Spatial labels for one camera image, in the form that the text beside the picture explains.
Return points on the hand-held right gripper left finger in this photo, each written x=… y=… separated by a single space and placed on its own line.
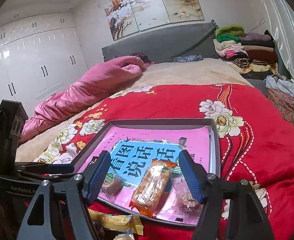
x=98 y=175

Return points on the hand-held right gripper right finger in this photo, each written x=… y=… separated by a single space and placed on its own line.
x=190 y=177

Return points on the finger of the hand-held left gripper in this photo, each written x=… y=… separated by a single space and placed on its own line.
x=47 y=177
x=60 y=169

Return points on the brown pastry clear packet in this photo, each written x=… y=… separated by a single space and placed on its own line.
x=113 y=183

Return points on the red pastry clear packet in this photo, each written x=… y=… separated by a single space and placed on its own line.
x=186 y=198

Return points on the orange cracker packet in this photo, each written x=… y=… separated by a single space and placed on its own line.
x=150 y=186

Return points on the dark shallow box tray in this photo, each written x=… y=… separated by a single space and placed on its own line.
x=214 y=142

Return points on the yellow wafer packet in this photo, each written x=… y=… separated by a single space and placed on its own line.
x=114 y=221

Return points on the pale round pastry packet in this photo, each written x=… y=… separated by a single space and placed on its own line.
x=123 y=237

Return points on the pink book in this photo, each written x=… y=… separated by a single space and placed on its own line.
x=149 y=137

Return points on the red floral blanket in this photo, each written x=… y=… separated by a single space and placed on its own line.
x=261 y=142

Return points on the pink quilt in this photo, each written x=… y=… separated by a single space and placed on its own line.
x=87 y=92

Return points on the white wardrobe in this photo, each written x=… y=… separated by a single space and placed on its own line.
x=37 y=62

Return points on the blue patterned cloth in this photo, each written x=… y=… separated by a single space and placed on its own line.
x=186 y=58

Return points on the floral fabric bag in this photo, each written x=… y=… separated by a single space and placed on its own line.
x=284 y=103

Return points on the dark maroon cloth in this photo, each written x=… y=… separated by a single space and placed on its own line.
x=139 y=56

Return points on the grey white cloth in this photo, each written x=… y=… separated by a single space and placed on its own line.
x=281 y=83

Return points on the stack of folded clothes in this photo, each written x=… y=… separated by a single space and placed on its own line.
x=246 y=50

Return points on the grey headboard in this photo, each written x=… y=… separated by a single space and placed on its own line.
x=161 y=40

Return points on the white curtain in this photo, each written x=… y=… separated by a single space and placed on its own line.
x=286 y=17

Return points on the wall painting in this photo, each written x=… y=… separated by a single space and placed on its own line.
x=149 y=7

